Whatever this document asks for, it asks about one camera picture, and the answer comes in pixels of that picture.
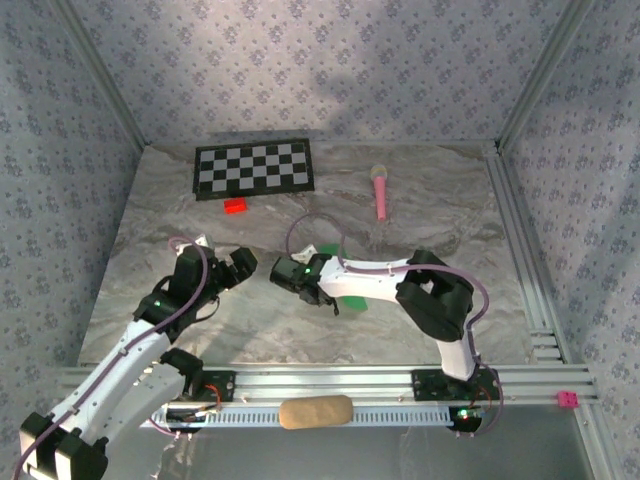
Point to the pink toy microphone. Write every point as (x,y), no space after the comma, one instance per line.
(380,197)

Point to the aluminium corner post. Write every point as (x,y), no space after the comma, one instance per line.
(103,75)
(541,75)

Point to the small red block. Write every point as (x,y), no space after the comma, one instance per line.
(235,206)

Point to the grey metal sheet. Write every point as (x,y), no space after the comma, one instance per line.
(320,455)

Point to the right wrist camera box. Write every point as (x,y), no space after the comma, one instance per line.
(285,274)

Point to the small pink block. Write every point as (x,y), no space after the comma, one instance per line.
(568,399)

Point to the long aluminium mounting rail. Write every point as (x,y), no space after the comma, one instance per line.
(325,380)

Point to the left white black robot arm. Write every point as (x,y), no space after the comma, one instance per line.
(115,360)

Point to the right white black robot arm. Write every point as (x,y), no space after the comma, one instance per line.
(365,289)

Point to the green square paper sheet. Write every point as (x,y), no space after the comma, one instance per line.
(357,303)

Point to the small black circuit board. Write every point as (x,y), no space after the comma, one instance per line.
(467,420)
(185,415)

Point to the black white checkerboard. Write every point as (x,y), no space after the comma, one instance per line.
(255,170)

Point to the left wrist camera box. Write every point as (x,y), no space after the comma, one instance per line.
(187,265)

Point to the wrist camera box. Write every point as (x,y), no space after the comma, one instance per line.
(285,274)
(187,265)

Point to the aluminium side rail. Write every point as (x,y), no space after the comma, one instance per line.
(525,250)

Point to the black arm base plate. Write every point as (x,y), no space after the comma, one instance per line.
(227,386)
(425,385)

